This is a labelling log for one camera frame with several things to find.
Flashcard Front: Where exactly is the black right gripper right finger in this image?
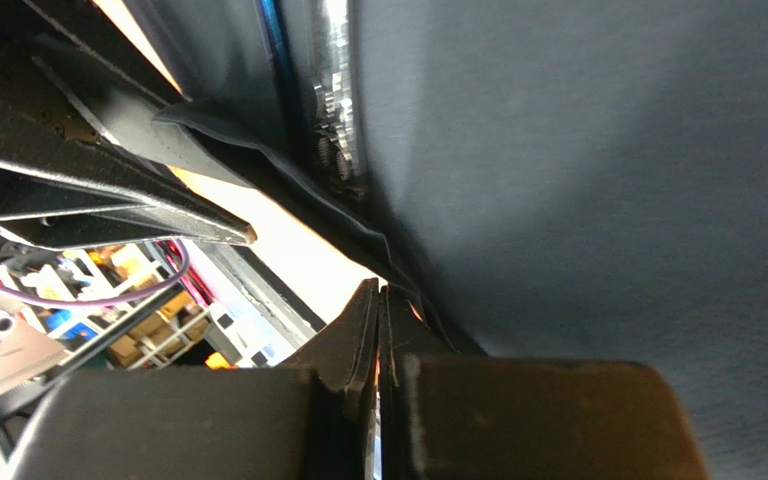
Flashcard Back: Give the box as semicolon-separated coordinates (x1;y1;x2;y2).
378;285;486;479

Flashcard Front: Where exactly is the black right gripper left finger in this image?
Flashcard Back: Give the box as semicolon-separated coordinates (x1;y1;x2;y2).
279;278;380;479

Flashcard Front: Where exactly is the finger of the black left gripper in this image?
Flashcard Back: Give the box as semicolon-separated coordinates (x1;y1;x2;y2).
0;101;257;247
27;1;250;187

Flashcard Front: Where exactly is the iridescent purple spoon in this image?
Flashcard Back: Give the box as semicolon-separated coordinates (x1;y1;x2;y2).
258;0;308;156

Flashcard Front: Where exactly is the black paper napkin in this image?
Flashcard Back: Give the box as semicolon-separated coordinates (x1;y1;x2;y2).
129;1;768;479

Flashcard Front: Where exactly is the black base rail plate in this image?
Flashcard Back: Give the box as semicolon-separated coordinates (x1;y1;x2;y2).
185;241;327;349

